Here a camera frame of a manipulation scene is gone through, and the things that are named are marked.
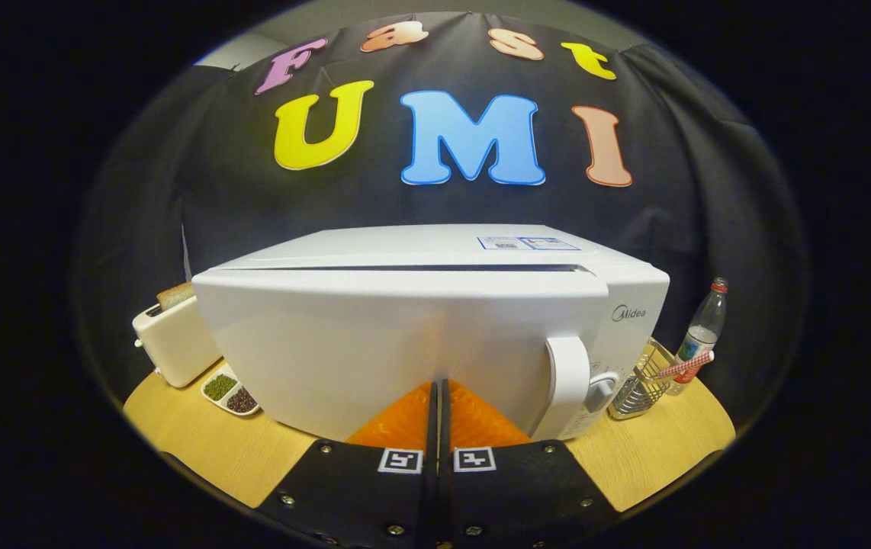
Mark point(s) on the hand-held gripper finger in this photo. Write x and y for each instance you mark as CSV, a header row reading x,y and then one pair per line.
x,y
445,503
429,503

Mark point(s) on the red striped straw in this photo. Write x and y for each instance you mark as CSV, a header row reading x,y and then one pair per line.
x,y
687,364

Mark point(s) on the white divided bean dish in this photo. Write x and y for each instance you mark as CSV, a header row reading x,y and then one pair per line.
x,y
220,386

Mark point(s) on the cream bread toaster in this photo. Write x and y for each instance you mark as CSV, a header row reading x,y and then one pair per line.
x,y
176,343

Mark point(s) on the black backdrop cloth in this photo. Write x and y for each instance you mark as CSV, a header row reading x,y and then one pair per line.
x,y
710,191

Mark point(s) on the clear bottle red label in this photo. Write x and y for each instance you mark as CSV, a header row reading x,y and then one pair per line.
x,y
706,320

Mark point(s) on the toasted bread slice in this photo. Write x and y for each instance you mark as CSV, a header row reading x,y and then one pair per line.
x,y
175,296

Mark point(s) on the white toaster oven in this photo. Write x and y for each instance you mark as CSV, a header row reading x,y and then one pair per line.
x,y
374,335

